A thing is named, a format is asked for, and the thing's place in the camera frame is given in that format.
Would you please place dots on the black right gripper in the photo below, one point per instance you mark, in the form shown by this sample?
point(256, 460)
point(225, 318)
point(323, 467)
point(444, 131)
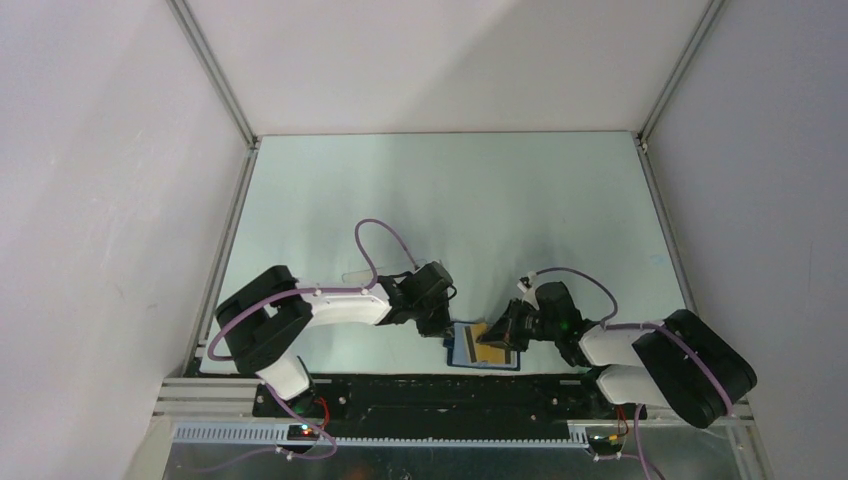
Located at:
point(505, 329)

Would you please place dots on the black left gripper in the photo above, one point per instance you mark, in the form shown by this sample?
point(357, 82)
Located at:
point(442, 327)

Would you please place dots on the blue leather card holder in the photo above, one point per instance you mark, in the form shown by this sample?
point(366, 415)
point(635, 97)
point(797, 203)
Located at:
point(463, 350)

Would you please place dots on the clear plastic tray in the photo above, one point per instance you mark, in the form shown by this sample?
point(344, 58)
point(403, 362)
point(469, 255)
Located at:
point(365, 276)

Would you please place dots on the gold card with black stripe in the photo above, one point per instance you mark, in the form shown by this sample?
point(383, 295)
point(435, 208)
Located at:
point(502, 358)

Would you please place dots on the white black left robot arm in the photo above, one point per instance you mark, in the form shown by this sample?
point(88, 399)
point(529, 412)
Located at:
point(259, 324)

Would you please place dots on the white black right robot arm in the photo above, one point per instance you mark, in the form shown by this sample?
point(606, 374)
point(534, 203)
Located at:
point(678, 363)

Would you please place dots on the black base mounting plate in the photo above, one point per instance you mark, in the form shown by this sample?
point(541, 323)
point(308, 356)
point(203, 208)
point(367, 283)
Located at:
point(538, 406)

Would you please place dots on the right electronics board with leds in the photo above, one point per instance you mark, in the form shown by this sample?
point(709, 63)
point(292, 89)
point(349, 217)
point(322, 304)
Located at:
point(610, 446)

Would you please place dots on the electronics board with leds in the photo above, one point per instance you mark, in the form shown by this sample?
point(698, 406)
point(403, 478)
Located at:
point(610, 446)
point(302, 433)

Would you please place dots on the left electronics board with leds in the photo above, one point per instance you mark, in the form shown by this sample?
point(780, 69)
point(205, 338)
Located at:
point(302, 433)

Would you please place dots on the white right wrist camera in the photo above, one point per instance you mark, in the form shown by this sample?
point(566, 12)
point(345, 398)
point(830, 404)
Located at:
point(525, 285)

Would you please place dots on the grey slotted cable duct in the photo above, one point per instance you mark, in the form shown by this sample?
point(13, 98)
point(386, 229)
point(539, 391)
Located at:
point(282, 435)

